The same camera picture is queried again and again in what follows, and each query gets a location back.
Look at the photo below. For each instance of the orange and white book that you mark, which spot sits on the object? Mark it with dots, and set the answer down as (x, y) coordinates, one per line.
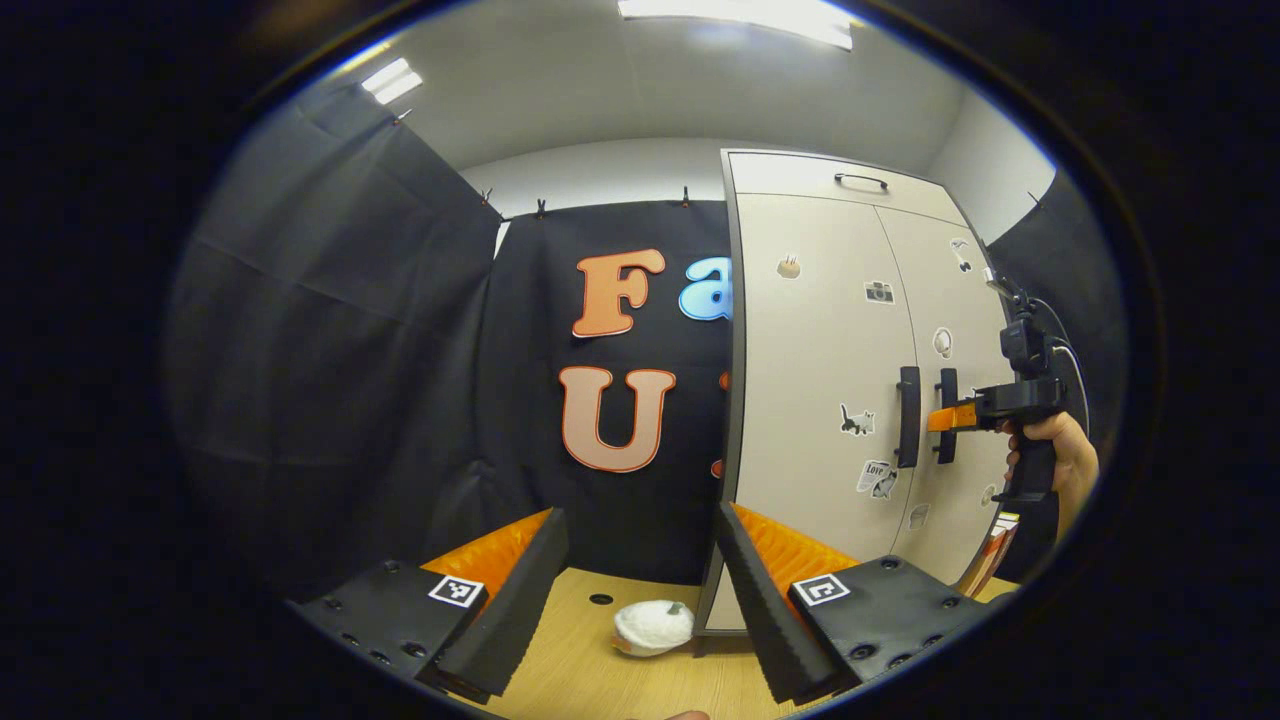
(990, 555)

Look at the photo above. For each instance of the white round plush toy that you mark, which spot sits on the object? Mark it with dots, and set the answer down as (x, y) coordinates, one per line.
(652, 628)

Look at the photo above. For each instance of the cabinet door with camera sticker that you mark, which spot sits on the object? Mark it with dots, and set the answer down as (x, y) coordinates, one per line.
(810, 350)

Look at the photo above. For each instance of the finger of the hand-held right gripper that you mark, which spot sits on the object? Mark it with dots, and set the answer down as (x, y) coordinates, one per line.
(952, 417)

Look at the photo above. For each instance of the large ceiling light panel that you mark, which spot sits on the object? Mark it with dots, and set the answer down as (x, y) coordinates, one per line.
(740, 15)

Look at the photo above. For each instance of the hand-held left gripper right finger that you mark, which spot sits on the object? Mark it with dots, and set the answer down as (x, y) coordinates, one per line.
(760, 620)

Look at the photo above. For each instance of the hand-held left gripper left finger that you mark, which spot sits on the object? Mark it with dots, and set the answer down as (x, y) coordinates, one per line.
(500, 610)

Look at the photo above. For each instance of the beige double-door shoe cabinet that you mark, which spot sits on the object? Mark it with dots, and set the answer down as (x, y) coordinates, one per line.
(800, 175)

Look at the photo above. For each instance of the small ceiling light panel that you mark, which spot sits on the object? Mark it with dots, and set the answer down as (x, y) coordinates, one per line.
(392, 80)

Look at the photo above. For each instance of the cabinet door with cherry sticker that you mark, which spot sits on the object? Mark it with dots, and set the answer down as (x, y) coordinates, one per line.
(940, 300)

